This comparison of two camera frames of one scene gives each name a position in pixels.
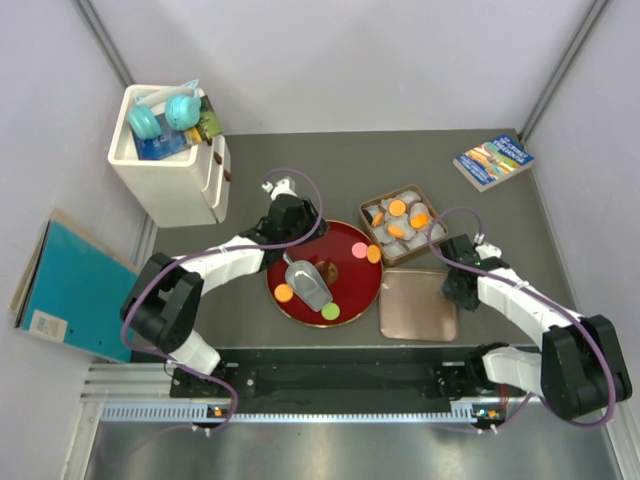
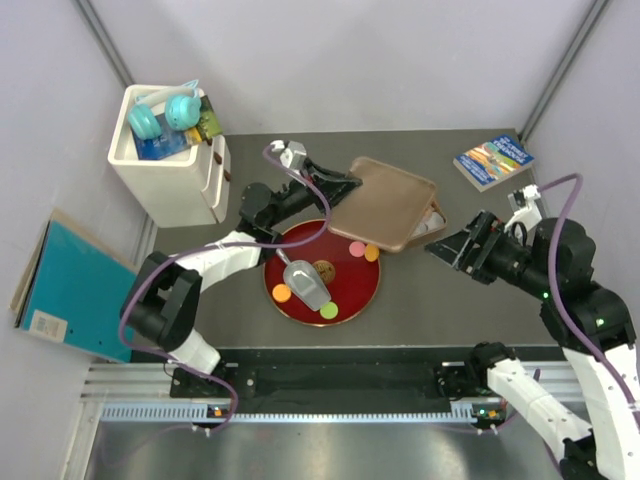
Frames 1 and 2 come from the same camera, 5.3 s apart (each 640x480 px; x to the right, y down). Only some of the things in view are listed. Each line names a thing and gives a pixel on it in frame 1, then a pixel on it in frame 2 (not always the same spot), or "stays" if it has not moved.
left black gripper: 311,219 to 321,188
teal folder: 72,290 stays
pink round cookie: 359,250 stays
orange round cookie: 373,253 stays
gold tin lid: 411,306 to 385,210
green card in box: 209,125 stays
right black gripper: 448,291 to 484,229
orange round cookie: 283,293 stays
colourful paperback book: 486,165 stays
